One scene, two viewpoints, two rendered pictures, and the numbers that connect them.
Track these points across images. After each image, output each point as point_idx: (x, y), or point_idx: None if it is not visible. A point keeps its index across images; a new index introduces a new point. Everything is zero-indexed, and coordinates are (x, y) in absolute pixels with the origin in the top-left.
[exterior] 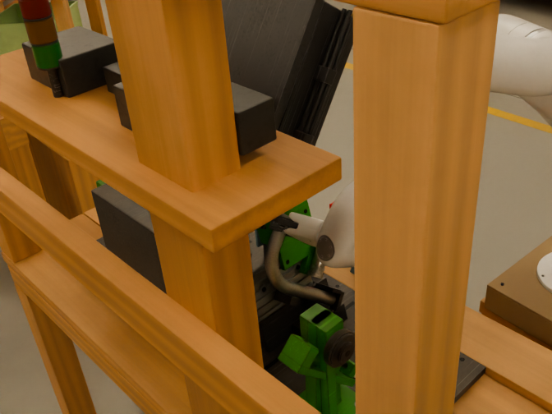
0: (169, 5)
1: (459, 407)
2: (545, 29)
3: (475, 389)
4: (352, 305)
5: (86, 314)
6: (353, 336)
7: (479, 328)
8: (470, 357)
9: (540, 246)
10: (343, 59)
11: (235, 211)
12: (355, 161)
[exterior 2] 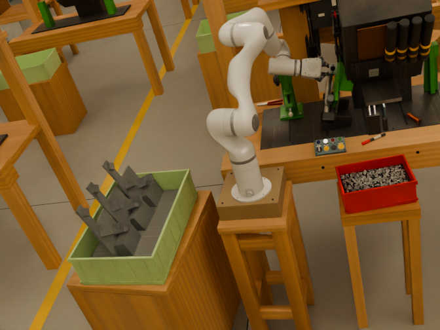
0: None
1: (259, 141)
2: (232, 24)
3: (259, 146)
4: (326, 135)
5: (411, 80)
6: (274, 78)
7: (274, 158)
8: (267, 148)
9: (277, 192)
10: (342, 36)
11: None
12: None
